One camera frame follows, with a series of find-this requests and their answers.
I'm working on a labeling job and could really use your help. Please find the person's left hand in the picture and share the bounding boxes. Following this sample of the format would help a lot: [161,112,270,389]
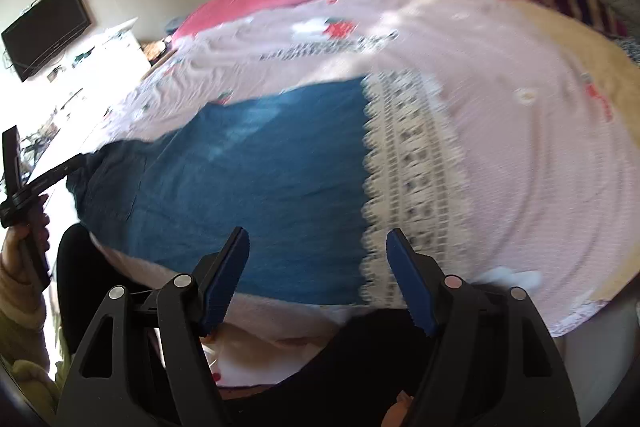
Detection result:
[0,211,52,294]

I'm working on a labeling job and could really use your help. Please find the person's dark clothing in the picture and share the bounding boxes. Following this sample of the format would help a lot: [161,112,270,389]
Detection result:
[56,223,433,427]

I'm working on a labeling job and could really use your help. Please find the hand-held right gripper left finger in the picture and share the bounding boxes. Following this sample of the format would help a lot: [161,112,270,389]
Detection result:
[57,227,251,427]

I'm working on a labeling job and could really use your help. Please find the pink strawberry print bedsheet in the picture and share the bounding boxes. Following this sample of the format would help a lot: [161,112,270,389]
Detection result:
[50,0,640,339]

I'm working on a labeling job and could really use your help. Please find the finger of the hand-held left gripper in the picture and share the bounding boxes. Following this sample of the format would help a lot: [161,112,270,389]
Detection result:
[27,153,96,198]

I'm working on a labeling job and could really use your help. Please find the blue denim pants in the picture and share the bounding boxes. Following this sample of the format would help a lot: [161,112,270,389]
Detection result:
[67,69,473,309]

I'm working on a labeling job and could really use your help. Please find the white dresser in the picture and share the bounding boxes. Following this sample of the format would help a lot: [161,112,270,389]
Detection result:
[47,19,152,118]

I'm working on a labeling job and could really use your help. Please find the person's left forearm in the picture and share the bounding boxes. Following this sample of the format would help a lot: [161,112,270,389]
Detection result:
[0,264,68,415]

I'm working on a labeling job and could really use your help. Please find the beige blanket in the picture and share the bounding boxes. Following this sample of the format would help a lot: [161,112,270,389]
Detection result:
[510,0,640,304]

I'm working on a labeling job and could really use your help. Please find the striped pillow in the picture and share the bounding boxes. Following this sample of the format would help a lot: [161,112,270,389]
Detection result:
[536,0,629,38]

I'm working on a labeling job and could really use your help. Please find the black wall television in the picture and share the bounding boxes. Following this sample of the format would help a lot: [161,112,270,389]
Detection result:
[1,0,94,82]

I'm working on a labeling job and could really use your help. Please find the blue floral pillow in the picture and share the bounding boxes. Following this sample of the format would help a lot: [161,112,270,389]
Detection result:
[616,36,640,65]

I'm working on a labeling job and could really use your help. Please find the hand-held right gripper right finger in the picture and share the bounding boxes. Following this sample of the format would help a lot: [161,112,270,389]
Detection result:
[385,228,581,427]

